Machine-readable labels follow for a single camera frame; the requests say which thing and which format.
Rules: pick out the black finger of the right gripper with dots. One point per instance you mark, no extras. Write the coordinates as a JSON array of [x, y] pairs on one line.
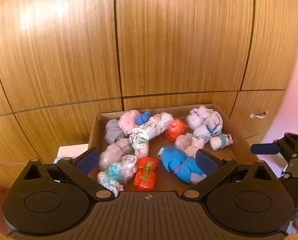
[[266, 149]]

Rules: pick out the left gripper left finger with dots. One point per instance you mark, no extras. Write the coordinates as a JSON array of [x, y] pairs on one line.
[[77, 170]]

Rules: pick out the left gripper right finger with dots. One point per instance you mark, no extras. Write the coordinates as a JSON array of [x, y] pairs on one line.
[[216, 170]]

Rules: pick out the pale pink sock roll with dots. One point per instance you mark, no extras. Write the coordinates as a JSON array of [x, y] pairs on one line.
[[114, 153]]

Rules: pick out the white purple-spotted sock roll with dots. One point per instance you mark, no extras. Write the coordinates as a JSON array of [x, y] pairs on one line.
[[156, 125]]

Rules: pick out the white teal sock bundle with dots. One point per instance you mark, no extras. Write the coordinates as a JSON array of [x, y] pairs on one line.
[[221, 141]]

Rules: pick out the blue towel mat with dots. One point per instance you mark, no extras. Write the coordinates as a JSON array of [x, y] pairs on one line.
[[56, 160]]

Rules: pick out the white pink sock roll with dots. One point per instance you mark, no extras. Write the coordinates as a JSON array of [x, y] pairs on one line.
[[189, 144]]

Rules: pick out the blue knit sock roll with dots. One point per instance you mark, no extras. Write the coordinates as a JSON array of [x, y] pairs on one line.
[[176, 161]]

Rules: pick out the white blue-trimmed sock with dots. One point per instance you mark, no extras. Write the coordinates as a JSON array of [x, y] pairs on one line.
[[211, 127]]

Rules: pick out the grey sock roll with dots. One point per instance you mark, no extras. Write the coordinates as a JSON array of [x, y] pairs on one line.
[[113, 131]]

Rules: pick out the white orange sock bundle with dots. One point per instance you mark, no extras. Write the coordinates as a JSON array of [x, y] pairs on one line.
[[175, 129]]

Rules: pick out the brown cardboard box tray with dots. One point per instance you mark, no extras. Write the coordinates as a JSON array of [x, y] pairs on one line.
[[166, 181]]

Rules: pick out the orange green sock roll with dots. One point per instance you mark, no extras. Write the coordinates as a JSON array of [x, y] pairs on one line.
[[145, 176]]

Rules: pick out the pink fluffy sock bundle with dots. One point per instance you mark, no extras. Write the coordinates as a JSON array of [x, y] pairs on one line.
[[131, 119]]

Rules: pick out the wooden wardrobe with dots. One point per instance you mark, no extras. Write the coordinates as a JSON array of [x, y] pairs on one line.
[[63, 62]]

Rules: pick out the silver drawer handle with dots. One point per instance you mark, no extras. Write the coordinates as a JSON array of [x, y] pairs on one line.
[[258, 115]]

